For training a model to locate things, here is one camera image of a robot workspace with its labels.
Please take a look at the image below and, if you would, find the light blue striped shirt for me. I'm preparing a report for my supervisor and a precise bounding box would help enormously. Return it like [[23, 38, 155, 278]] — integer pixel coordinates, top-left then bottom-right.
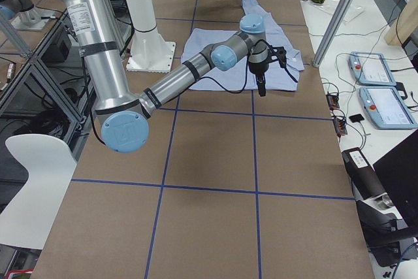
[[181, 0, 304, 91]]

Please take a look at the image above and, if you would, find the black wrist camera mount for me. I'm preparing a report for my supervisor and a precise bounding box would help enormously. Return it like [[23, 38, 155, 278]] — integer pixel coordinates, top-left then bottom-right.
[[263, 41, 287, 69]]

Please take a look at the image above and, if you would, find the dark box with white label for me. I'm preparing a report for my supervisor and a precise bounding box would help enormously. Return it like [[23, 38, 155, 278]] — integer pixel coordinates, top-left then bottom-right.
[[342, 148, 386, 200]]

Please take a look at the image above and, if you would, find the small black pad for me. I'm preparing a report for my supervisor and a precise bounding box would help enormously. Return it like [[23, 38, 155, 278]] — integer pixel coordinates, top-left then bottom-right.
[[349, 114, 364, 123]]

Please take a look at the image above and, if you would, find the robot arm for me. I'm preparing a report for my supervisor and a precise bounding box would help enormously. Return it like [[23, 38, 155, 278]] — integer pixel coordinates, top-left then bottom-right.
[[61, 0, 267, 153]]

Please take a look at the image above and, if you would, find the white camera pillar with base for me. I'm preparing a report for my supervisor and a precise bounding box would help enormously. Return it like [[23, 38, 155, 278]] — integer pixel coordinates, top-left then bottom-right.
[[126, 0, 176, 73]]

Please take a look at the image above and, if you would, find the red black circuit board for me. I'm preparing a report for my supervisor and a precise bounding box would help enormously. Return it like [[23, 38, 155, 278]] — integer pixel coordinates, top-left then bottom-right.
[[326, 93, 340, 110]]

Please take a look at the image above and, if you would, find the lower blue teach pendant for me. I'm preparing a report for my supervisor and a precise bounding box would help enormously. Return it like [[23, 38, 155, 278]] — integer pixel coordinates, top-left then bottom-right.
[[359, 86, 417, 130]]

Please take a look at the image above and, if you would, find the black monitor on stand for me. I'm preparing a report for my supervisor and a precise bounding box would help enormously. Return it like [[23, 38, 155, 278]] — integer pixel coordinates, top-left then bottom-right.
[[373, 132, 417, 227]]

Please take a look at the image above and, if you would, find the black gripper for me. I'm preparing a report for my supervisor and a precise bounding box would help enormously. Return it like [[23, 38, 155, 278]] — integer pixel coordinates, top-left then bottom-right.
[[248, 61, 269, 97]]

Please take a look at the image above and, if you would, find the clear plastic bag green print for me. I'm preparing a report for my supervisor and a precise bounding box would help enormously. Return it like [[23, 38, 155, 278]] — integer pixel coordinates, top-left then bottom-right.
[[312, 0, 368, 25]]

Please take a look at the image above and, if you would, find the blue teach pendant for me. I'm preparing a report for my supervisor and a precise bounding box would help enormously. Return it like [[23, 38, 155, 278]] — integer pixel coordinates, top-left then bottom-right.
[[348, 52, 396, 86], [359, 86, 417, 130]]

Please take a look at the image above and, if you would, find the brown paper table cover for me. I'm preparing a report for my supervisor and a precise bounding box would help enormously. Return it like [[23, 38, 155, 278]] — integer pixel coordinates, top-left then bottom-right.
[[33, 0, 374, 278]]

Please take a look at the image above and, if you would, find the aluminium frame post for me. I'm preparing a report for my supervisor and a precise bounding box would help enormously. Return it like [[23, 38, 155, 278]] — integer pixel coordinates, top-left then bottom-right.
[[312, 0, 352, 68]]

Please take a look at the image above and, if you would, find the upper blue teach pendant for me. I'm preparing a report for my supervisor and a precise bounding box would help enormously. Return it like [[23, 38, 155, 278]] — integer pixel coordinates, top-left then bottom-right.
[[348, 52, 396, 86]]

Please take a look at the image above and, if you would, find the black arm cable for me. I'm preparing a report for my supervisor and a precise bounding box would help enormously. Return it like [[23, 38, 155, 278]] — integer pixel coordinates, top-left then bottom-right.
[[201, 39, 300, 94]]

